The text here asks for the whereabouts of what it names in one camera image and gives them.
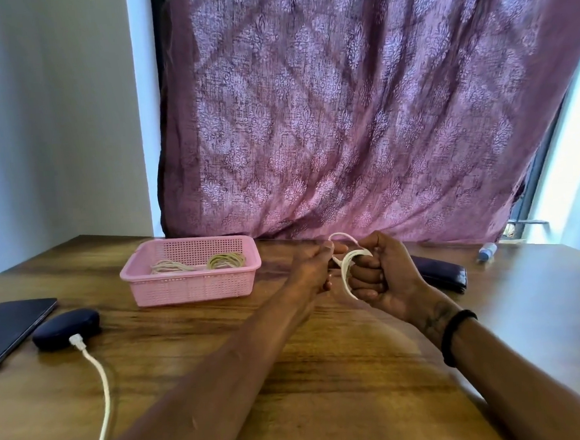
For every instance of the clear plastic bottle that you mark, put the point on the clear plastic bottle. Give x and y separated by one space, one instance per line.
487 251

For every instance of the purple patterned curtain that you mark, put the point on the purple patterned curtain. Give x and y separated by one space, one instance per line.
362 113

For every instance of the black wristband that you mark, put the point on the black wristband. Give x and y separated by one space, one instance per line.
449 340

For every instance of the wooden desk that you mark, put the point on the wooden desk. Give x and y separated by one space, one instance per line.
357 396

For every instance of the black wallet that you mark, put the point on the black wallet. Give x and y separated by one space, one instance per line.
442 273

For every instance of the metal window latch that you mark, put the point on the metal window latch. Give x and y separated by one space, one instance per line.
528 222

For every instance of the person's left forearm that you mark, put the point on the person's left forearm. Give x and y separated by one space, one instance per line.
208 396

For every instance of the person's left hand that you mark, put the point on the person's left hand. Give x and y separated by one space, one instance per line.
313 272

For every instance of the pink plastic basket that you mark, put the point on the pink plastic basket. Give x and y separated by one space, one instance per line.
190 286

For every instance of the person's right forearm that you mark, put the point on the person's right forearm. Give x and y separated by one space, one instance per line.
519 385

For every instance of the dark blue earbuds case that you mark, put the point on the dark blue earbuds case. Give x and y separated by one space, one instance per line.
62 327

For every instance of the person's right hand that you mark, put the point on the person's right hand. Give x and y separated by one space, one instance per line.
398 279

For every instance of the black smartphone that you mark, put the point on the black smartphone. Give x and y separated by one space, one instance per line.
10 326

